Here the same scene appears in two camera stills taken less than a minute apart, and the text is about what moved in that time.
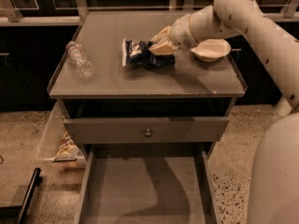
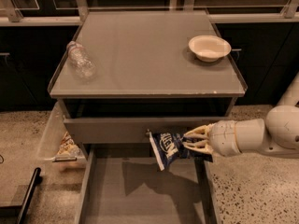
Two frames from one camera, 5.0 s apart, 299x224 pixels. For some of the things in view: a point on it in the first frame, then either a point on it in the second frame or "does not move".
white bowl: [211, 49] does not move
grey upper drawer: [145, 130] does not move
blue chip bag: [137, 52] -> [167, 147]
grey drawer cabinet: [106, 104] does not move
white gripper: [182, 33] -> [222, 137]
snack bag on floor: [68, 146] does not move
